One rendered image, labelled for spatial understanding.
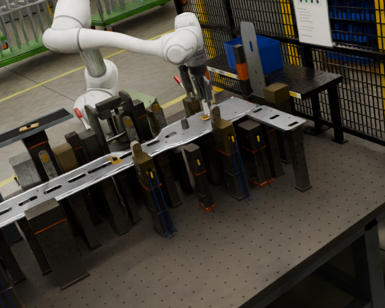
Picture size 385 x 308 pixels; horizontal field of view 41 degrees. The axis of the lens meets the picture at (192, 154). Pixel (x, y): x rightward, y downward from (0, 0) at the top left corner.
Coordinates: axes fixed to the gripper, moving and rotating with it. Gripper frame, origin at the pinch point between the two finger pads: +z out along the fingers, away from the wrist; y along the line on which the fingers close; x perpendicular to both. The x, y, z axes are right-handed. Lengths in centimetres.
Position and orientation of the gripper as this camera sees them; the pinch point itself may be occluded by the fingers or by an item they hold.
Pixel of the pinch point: (208, 107)
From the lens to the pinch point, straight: 227.0
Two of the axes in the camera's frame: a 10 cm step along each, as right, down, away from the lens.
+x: 8.5, -4.1, 3.4
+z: 2.4, 8.6, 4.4
